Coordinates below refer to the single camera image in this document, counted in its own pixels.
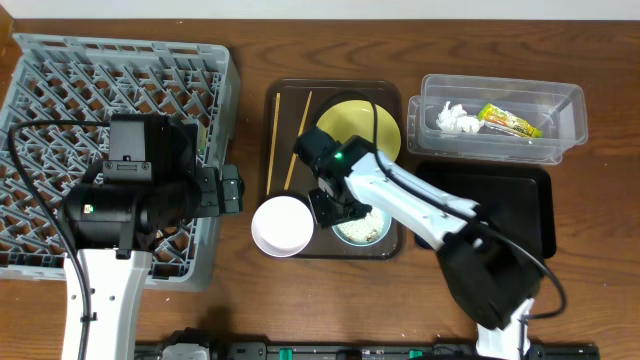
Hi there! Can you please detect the light blue bowl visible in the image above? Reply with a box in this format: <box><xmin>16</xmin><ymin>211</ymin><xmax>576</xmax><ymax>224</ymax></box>
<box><xmin>330</xmin><ymin>204</ymin><xmax>394</xmax><ymax>248</ymax></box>

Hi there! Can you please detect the green orange snack wrapper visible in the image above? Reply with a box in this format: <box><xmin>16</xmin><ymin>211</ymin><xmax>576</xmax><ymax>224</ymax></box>
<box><xmin>478</xmin><ymin>104</ymin><xmax>544</xmax><ymax>138</ymax></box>

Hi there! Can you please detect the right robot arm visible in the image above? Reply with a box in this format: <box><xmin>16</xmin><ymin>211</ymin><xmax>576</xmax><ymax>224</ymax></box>
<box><xmin>293</xmin><ymin>127</ymin><xmax>545</xmax><ymax>359</ymax></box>

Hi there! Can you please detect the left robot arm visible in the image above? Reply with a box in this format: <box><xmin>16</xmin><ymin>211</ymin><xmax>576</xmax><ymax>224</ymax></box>
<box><xmin>58</xmin><ymin>114</ymin><xmax>244</xmax><ymax>359</ymax></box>

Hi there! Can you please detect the clear plastic waste bin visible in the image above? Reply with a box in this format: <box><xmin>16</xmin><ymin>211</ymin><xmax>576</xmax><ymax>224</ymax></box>
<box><xmin>407</xmin><ymin>74</ymin><xmax>588</xmax><ymax>165</ymax></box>

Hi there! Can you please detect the pink bowl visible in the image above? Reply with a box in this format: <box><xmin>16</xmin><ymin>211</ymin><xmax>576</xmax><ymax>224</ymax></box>
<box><xmin>251</xmin><ymin>196</ymin><xmax>315</xmax><ymax>258</ymax></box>

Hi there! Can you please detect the yellow plate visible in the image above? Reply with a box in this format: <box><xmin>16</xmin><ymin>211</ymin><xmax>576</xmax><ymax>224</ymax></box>
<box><xmin>316</xmin><ymin>100</ymin><xmax>401</xmax><ymax>160</ymax></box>

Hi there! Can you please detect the dark brown serving tray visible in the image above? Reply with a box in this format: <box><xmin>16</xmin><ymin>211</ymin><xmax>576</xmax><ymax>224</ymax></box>
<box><xmin>260</xmin><ymin>79</ymin><xmax>404</xmax><ymax>260</ymax></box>

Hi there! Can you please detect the right wooden chopstick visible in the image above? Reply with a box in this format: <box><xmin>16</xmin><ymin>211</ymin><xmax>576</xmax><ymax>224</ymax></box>
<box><xmin>283</xmin><ymin>90</ymin><xmax>314</xmax><ymax>192</ymax></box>

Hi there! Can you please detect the wooden chopstick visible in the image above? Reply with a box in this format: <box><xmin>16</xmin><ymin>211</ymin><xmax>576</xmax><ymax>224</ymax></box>
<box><xmin>266</xmin><ymin>92</ymin><xmax>281</xmax><ymax>196</ymax></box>
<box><xmin>283</xmin><ymin>90</ymin><xmax>314</xmax><ymax>192</ymax></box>

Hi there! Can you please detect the left wooden chopstick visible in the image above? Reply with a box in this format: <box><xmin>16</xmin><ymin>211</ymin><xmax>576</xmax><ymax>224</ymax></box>
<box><xmin>266</xmin><ymin>92</ymin><xmax>281</xmax><ymax>196</ymax></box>

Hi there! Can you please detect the crumpled white tissue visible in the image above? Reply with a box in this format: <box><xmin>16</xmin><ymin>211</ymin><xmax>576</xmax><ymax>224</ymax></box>
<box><xmin>436</xmin><ymin>101</ymin><xmax>484</xmax><ymax>134</ymax></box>

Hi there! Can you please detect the black tray bin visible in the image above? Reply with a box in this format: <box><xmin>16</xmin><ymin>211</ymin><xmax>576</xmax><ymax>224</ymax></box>
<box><xmin>415</xmin><ymin>161</ymin><xmax>557</xmax><ymax>259</ymax></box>

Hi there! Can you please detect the grey plastic dish rack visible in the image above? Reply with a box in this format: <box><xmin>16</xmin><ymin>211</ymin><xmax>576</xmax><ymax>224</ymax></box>
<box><xmin>1</xmin><ymin>33</ymin><xmax>241</xmax><ymax>281</ymax></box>

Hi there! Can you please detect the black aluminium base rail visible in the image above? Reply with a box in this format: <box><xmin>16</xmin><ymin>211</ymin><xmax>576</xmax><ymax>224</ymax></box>
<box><xmin>132</xmin><ymin>328</ymin><xmax>600</xmax><ymax>360</ymax></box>

